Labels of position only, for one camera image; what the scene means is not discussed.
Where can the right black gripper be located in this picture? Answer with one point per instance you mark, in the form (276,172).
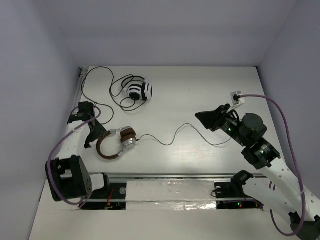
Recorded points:
(212,119)

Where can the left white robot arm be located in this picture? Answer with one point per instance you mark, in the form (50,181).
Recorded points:
(66,172)

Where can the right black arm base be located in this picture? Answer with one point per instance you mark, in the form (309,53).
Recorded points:
(231,196)

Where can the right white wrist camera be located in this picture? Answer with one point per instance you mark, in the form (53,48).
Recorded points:
(237,100)

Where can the silver foil strip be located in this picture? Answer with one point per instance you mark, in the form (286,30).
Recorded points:
(170,195)

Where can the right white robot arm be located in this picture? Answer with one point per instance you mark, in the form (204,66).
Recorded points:
(294,202)

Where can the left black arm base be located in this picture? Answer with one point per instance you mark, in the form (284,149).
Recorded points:
(111,196)

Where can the brown silver headphones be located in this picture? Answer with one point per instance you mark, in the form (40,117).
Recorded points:
(115,142)

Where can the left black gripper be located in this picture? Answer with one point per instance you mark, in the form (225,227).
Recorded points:
(91,122)

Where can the aluminium rail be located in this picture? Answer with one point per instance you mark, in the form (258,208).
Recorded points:
(139,176)

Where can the white black headphones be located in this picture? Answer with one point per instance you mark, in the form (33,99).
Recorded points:
(136,88)

